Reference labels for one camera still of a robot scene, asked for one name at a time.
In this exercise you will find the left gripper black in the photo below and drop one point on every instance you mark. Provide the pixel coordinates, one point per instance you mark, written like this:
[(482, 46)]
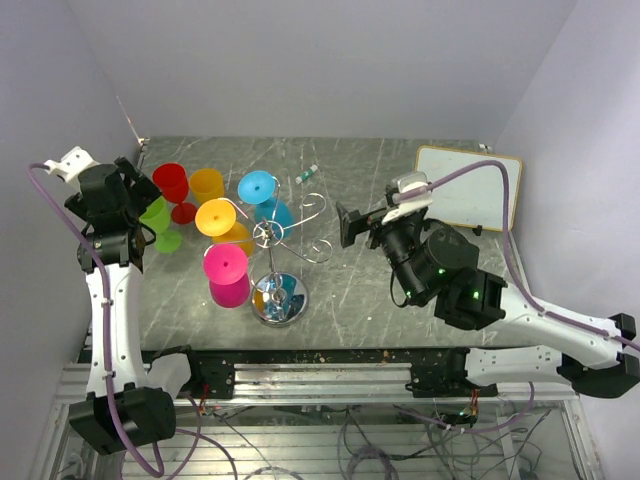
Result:
[(142, 191)]

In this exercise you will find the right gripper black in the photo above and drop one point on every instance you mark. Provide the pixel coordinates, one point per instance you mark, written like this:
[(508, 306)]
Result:
[(354, 223)]

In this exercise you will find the green plastic wine glass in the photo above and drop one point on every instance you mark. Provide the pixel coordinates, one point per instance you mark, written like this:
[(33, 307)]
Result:
[(158, 218)]

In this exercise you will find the red plastic wine glass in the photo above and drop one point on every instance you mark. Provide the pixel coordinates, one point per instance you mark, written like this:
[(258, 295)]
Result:
[(171, 179)]

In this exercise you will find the orange wine glass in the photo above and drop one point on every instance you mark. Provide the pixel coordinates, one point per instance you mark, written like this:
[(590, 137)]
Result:
[(206, 184), (217, 219)]

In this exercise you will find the blue plastic wine glass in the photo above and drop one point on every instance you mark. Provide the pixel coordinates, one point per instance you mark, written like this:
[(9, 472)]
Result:
[(258, 188)]

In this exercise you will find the pink plastic wine glass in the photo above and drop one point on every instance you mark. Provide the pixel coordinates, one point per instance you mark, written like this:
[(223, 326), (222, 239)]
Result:
[(226, 266)]

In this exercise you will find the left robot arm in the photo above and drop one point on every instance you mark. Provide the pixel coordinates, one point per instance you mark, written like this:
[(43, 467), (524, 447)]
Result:
[(128, 403)]

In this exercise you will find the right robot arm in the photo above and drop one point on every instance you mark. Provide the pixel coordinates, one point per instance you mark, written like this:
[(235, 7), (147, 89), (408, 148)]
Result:
[(433, 263)]

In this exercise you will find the chrome wine glass rack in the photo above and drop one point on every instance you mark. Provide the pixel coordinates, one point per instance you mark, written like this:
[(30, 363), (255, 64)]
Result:
[(279, 299)]

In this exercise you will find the green white marker pen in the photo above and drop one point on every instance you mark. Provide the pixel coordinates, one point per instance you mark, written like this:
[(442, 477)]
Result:
[(305, 175)]

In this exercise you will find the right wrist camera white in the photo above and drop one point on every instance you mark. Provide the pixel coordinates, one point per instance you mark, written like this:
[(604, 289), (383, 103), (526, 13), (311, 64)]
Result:
[(406, 195)]

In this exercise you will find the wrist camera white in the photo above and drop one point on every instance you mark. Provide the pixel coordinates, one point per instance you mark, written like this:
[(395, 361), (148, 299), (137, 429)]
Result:
[(406, 195), (70, 166)]

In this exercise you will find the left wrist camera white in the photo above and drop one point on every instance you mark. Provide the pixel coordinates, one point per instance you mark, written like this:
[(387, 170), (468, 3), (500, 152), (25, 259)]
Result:
[(70, 166)]

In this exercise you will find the small whiteboard wooden frame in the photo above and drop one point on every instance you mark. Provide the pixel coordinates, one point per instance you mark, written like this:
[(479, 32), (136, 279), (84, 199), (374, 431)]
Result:
[(475, 198)]

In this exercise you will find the aluminium mounting rail frame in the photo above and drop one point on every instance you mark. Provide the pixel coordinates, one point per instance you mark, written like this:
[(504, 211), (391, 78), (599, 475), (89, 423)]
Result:
[(234, 378)]

